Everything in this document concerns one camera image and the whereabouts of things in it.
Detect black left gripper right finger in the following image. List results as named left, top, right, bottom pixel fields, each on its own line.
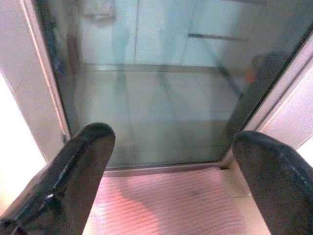
left=232, top=130, right=313, bottom=235

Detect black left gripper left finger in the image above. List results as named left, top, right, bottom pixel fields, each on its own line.
left=0, top=121, right=116, bottom=235

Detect ribbed fridge drawer cover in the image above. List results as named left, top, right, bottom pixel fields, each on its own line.
left=82, top=163, right=272, bottom=235

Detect grey fridge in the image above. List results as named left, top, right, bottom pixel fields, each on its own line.
left=0, top=0, right=313, bottom=235

